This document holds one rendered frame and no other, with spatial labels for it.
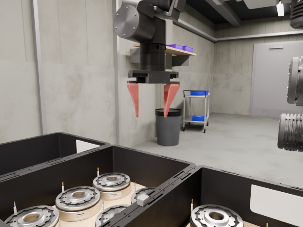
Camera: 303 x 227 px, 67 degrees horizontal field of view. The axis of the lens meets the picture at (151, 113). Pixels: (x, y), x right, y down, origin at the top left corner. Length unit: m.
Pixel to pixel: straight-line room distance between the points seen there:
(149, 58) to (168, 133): 3.39
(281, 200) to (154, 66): 0.37
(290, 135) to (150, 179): 0.75
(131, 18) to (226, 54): 7.52
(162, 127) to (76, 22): 2.03
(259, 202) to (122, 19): 0.45
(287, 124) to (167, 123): 2.75
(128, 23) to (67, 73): 2.42
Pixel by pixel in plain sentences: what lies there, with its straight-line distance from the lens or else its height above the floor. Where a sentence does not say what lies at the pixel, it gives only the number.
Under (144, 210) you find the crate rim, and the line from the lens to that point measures 0.40.
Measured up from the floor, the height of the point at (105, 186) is 0.86.
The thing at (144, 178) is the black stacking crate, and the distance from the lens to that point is 0.69.
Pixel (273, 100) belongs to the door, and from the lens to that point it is 7.65.
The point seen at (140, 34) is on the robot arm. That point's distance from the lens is 0.43.
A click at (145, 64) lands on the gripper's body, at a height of 1.17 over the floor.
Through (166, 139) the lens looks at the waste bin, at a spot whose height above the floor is 0.12.
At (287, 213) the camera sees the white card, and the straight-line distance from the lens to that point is 0.56.
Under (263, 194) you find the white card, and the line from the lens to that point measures 0.55.
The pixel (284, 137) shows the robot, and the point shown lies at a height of 0.87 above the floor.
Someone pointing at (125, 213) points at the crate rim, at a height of 0.93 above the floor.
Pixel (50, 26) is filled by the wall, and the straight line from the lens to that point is 2.78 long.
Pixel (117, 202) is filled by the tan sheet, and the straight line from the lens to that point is 0.62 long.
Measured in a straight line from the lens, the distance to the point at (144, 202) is 0.40.
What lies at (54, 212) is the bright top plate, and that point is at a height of 0.86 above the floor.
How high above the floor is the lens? 1.14
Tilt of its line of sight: 9 degrees down
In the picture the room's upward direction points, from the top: straight up
